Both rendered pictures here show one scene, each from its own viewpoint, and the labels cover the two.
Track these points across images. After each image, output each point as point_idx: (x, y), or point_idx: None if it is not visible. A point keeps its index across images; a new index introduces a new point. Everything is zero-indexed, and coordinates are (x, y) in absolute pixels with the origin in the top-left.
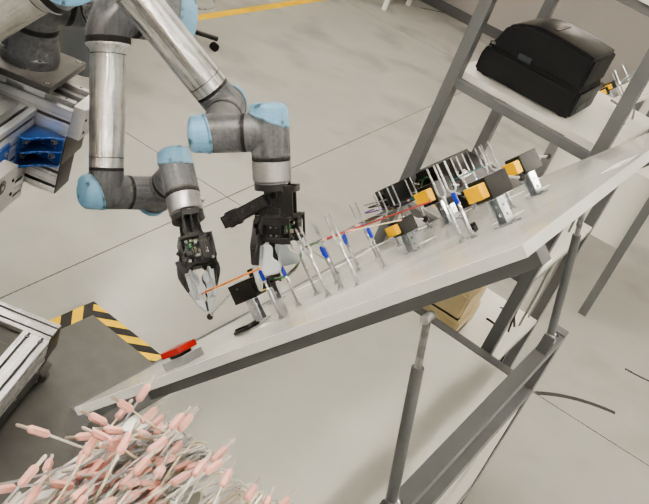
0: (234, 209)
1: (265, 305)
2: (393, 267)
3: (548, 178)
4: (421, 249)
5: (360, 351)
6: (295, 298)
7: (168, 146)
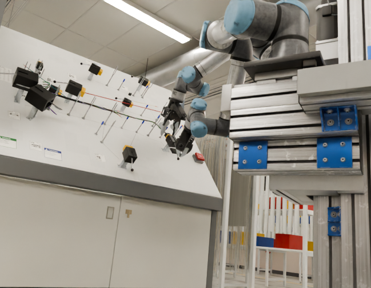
0: (184, 113)
1: (124, 172)
2: (145, 112)
3: (30, 67)
4: (126, 107)
5: None
6: (161, 135)
7: (203, 100)
